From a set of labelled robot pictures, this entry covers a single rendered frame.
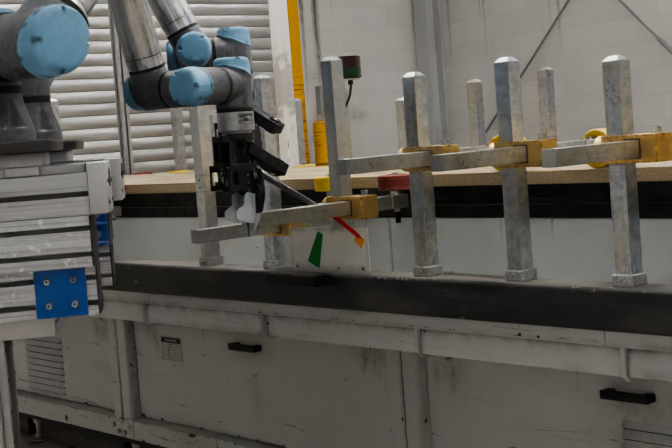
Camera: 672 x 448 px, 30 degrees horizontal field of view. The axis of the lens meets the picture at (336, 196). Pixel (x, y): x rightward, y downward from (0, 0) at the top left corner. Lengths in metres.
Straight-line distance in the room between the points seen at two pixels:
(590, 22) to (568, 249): 9.22
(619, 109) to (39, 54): 1.00
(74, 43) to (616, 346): 1.10
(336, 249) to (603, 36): 9.04
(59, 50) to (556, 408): 1.32
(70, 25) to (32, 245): 0.38
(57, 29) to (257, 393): 1.65
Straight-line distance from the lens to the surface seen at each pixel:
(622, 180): 2.27
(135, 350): 4.00
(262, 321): 3.07
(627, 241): 2.28
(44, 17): 2.13
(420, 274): 2.61
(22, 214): 2.22
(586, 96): 11.84
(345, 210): 2.73
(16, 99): 2.26
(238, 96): 2.53
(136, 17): 2.52
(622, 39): 11.56
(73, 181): 2.21
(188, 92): 2.44
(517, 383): 2.83
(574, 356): 2.42
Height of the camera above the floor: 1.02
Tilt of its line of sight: 3 degrees down
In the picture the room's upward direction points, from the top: 4 degrees counter-clockwise
